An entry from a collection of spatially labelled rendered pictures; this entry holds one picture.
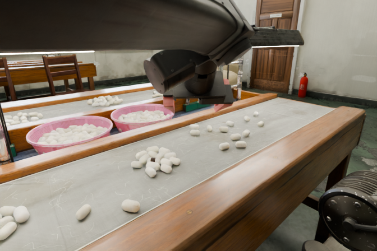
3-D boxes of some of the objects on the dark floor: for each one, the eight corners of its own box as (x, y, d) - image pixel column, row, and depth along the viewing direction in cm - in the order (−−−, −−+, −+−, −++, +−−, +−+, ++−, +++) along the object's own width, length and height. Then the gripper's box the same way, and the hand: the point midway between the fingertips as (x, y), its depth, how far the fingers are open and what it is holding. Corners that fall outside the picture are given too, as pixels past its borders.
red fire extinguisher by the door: (307, 96, 441) (311, 71, 426) (303, 98, 429) (307, 72, 414) (299, 95, 450) (303, 71, 436) (296, 97, 438) (300, 71, 424)
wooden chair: (79, 138, 251) (67, 56, 225) (55, 132, 269) (40, 55, 242) (108, 125, 289) (100, 54, 263) (84, 120, 307) (75, 54, 280)
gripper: (237, 49, 41) (222, 98, 54) (161, 49, 40) (164, 99, 53) (244, 76, 38) (226, 122, 50) (161, 78, 36) (164, 124, 49)
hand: (194, 108), depth 51 cm, fingers open, 9 cm apart
